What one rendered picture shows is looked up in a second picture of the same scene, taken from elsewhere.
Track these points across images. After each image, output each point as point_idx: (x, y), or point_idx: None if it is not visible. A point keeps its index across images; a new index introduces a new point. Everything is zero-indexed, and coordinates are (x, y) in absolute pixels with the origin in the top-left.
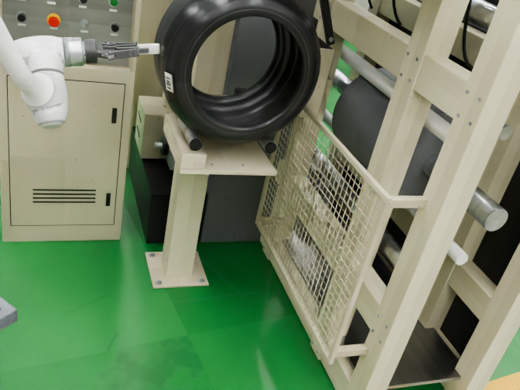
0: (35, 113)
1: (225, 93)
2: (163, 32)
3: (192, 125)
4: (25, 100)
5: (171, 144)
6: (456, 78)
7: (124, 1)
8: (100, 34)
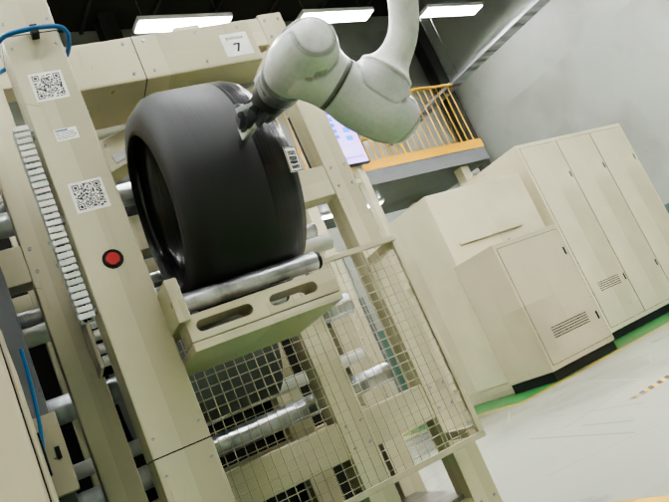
0: (413, 98)
1: (38, 405)
2: (226, 118)
3: (303, 234)
4: (406, 74)
5: (269, 313)
6: (311, 170)
7: None
8: None
